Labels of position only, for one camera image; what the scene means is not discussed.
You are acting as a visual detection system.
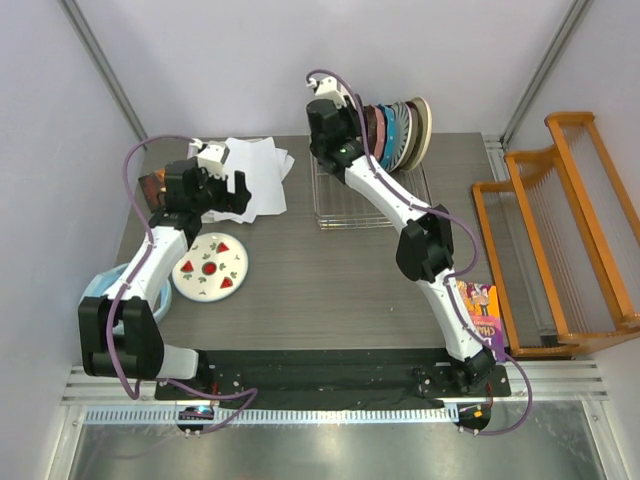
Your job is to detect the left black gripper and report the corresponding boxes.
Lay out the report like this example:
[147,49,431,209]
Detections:
[191,161,250,215]

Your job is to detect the pink polka dot plate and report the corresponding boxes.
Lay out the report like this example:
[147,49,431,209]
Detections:
[374,105,386,164]

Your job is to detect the white watermelon pattern plate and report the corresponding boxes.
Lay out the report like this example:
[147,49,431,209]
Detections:
[171,233,249,303]

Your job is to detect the black rimmed beige plate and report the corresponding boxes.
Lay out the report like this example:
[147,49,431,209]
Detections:
[364,105,378,152]

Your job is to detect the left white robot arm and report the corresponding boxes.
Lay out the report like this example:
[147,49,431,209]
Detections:
[78,158,251,399]

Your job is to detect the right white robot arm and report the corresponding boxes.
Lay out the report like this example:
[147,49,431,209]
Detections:
[306,99,496,395]

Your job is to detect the orange wooden rack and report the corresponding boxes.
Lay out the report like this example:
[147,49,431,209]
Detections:
[471,111,639,358]

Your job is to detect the white cloth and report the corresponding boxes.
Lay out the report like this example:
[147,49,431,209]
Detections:
[202,137,294,224]

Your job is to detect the teal polka dot plate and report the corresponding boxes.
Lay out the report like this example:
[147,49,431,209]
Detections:
[379,105,397,171]

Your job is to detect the grey striped plate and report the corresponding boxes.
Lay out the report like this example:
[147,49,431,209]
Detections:
[390,101,413,171]

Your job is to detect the mesh zipper pouch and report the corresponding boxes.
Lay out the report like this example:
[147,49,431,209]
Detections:
[187,139,209,158]

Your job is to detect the dark brown book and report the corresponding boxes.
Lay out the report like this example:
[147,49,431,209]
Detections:
[138,168,166,213]

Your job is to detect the cream plate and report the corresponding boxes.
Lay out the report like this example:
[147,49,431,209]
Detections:
[413,97,433,170]

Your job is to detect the orange Roald Dahl book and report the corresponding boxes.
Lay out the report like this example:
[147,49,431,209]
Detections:
[456,280,506,363]

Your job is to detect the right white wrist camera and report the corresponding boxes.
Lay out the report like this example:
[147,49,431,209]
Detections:
[307,76,354,109]

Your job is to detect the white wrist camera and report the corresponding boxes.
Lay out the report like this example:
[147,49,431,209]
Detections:
[195,141,230,180]
[307,76,354,109]

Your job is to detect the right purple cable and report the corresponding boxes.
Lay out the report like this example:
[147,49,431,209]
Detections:
[305,69,534,439]

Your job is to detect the purple cable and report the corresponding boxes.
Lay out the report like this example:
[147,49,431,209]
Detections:
[305,69,534,439]
[107,133,260,434]

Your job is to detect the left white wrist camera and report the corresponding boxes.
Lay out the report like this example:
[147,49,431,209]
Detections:
[195,141,230,180]

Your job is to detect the metal wire dish rack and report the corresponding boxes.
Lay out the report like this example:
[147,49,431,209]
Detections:
[310,155,433,230]

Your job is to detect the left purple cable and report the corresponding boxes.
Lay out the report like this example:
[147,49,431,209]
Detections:
[107,133,260,434]

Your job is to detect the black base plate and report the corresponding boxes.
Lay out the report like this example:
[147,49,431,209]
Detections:
[154,347,511,411]

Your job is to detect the slotted cable duct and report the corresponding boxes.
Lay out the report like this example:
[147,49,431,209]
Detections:
[84,404,458,426]

